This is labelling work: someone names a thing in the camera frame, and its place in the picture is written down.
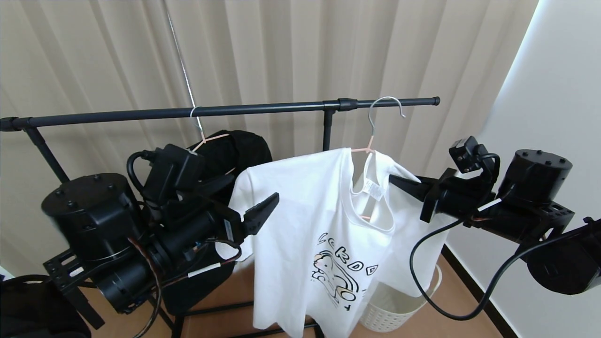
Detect pink clothes hanger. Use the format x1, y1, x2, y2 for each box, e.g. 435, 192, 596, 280
351, 96, 406, 221
190, 107, 235, 175

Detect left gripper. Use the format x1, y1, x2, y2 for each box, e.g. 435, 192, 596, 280
96, 173, 280, 314

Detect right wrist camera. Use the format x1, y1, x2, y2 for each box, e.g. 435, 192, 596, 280
448, 136, 501, 188

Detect beige curtain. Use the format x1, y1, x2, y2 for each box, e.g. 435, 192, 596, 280
0, 0, 538, 277

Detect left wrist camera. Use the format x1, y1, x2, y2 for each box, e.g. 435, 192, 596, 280
140, 144, 206, 221

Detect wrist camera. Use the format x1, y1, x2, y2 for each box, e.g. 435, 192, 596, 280
448, 136, 501, 188
140, 144, 206, 221

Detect black clothes rack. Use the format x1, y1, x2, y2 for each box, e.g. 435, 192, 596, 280
0, 97, 440, 338

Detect black shorts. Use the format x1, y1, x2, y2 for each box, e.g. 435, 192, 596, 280
162, 130, 273, 316

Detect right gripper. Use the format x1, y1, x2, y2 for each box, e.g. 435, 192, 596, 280
419, 168, 499, 227

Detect white laundry basket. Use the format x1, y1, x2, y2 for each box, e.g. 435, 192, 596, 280
359, 265, 443, 333

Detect white garment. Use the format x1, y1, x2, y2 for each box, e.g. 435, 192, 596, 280
216, 148, 458, 338

